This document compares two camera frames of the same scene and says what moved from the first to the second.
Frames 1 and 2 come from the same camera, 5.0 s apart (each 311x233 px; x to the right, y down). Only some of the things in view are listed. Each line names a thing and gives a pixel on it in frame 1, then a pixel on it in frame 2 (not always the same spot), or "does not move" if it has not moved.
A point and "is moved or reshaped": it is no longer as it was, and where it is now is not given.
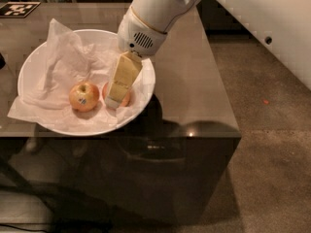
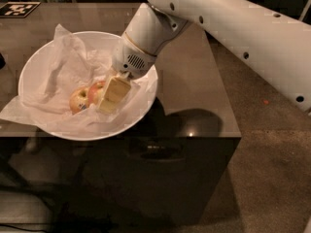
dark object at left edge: (2, 61) does not move
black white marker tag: (17, 10) does not move
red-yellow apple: (125, 100) is moved or reshaped
